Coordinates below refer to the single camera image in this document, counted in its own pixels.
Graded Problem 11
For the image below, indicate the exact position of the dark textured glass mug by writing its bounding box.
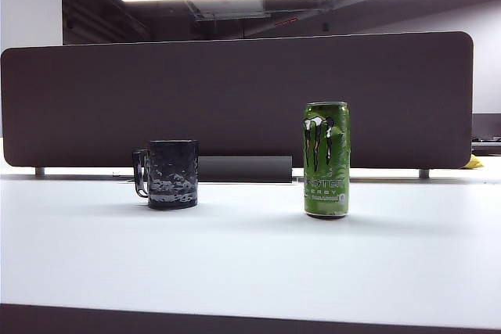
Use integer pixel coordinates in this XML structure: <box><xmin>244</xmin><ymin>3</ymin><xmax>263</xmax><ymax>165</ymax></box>
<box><xmin>132</xmin><ymin>138</ymin><xmax>200</xmax><ymax>210</ymax></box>

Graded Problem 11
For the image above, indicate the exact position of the yellow object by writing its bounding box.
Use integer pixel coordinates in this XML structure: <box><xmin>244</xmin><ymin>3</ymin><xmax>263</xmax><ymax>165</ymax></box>
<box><xmin>465</xmin><ymin>153</ymin><xmax>485</xmax><ymax>170</ymax></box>

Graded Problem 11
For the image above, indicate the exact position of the background desk with keyboard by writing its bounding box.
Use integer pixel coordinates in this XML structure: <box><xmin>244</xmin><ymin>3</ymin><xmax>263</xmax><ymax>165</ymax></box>
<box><xmin>471</xmin><ymin>136</ymin><xmax>501</xmax><ymax>156</ymax></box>

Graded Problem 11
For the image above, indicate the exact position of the dark grey desk divider panel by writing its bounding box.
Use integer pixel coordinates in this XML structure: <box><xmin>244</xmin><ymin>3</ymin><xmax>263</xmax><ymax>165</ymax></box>
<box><xmin>0</xmin><ymin>31</ymin><xmax>474</xmax><ymax>169</ymax></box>

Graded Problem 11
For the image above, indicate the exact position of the dark background partition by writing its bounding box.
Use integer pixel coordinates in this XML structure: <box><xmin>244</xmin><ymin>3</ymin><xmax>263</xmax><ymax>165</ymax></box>
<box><xmin>472</xmin><ymin>113</ymin><xmax>501</xmax><ymax>140</ymax></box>

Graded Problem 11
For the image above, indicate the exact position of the green energy drink can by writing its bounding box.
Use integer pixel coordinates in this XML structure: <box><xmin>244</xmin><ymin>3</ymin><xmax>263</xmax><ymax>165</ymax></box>
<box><xmin>303</xmin><ymin>101</ymin><xmax>351</xmax><ymax>221</ymax></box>

